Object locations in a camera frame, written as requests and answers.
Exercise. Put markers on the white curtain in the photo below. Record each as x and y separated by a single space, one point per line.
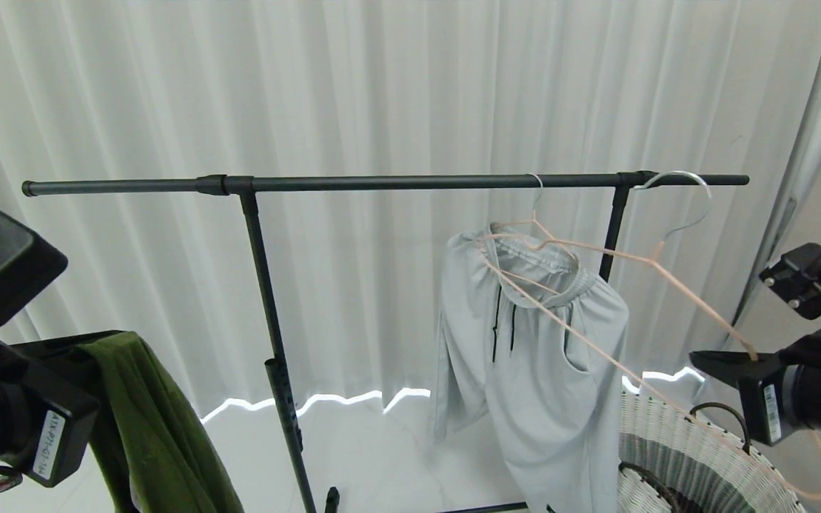
311 85

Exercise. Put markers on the black clothes rack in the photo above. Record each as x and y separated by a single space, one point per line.
382 183

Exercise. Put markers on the pink clothes hanger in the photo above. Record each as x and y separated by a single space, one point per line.
703 305
536 203

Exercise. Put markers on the green long-sleeved shirt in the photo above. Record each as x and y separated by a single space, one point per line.
154 442

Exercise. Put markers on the pale grey shorts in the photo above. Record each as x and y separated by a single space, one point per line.
546 399

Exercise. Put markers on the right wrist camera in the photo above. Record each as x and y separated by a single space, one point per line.
817 285

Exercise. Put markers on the white laundry basket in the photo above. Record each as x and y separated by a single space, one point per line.
695 456

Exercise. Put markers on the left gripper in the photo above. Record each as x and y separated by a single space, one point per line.
61 427

